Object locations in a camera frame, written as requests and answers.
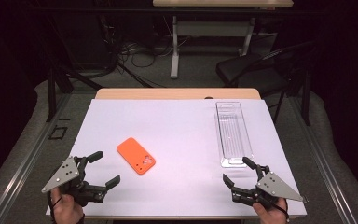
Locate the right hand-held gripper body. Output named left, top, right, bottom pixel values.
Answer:
left=230, top=164, right=308, bottom=210

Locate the tangle of floor cables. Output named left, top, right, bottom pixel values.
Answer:
left=97, top=15, right=197, bottom=89

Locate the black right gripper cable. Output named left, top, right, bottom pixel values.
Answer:
left=272, top=201, right=291, bottom=224

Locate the wooden desk with white legs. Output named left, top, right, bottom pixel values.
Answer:
left=152, top=0, right=295, bottom=79

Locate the black square floor frame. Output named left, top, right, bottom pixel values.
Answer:
left=48, top=124, right=69, bottom=141

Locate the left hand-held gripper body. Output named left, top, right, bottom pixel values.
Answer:
left=41, top=155, right=108, bottom=208

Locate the clear plastic packaging tray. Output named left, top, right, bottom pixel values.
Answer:
left=214, top=101, right=255, bottom=169

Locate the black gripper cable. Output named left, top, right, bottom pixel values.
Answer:
left=272, top=201, right=291, bottom=224
left=46, top=189, right=64, bottom=224

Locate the person's left hand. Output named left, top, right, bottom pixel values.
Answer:
left=49, top=186, right=85, bottom=224

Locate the black metal stand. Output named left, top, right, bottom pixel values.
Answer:
left=44, top=60, right=104, bottom=123

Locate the person's right hand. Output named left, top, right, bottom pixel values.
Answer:
left=252, top=197, right=290, bottom=224

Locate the orange phone case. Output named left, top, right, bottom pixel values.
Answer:
left=116, top=136, right=157, bottom=175

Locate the aluminium floor rail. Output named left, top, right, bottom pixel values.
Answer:
left=0, top=92, right=73, bottom=224
left=288, top=95, right=358, bottom=224

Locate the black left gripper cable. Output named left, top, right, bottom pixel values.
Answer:
left=46, top=189, right=64, bottom=224

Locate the black chair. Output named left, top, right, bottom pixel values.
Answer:
left=215, top=39, right=320, bottom=125

